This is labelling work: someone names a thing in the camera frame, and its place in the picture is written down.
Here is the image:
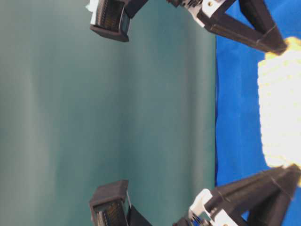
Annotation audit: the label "upper gripper white black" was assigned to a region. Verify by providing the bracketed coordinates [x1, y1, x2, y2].
[167, 0, 287, 55]

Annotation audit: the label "blue table cloth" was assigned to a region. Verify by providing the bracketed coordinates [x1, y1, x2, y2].
[214, 0, 301, 223]

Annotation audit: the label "green backdrop board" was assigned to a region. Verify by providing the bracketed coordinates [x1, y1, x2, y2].
[0, 0, 215, 226]

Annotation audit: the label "yellow towel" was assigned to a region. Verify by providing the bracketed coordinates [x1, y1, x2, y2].
[257, 36, 301, 168]

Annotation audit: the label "lower gripper white black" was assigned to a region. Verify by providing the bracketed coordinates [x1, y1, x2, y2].
[173, 164, 301, 226]

